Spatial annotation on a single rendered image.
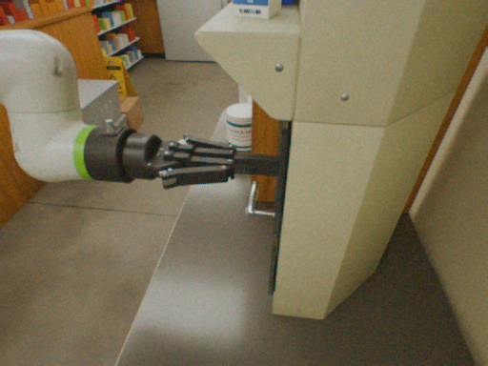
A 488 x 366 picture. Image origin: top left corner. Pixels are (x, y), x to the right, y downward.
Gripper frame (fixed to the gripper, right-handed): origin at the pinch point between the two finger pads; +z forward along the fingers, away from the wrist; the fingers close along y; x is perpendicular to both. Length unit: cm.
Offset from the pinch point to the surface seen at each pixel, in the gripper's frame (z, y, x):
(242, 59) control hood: -1.5, -4.6, -17.3
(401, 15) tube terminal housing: 13.9, -4.6, -22.1
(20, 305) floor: -133, 32, 131
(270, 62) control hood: 1.5, -4.6, -17.2
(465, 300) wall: 48, 3, 35
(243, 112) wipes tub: -10, 64, 22
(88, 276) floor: -105, 54, 131
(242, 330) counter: -1.2, -9.0, 36.9
